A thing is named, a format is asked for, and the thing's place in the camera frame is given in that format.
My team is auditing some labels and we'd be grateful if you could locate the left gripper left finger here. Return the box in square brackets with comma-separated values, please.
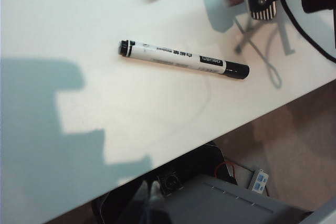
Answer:
[131, 182, 151, 224]

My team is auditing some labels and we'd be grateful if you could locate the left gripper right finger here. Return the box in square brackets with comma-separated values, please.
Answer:
[151, 182, 171, 224]

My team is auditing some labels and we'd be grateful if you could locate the black cap whiteboard marker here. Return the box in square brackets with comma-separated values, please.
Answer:
[117, 39, 250, 80]

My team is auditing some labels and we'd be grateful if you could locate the black square connector block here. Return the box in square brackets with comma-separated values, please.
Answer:
[156, 172, 184, 196]

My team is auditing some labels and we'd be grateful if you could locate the grey slotted metal housing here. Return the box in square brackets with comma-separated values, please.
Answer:
[162, 173, 313, 224]

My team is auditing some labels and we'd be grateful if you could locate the white power strip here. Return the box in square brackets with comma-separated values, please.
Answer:
[246, 168, 270, 193]

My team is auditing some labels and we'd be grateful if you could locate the black right camera cable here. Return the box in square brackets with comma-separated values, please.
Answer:
[281, 0, 336, 64]

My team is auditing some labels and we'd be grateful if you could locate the red cable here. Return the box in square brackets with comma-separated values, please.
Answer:
[214, 161, 237, 180]

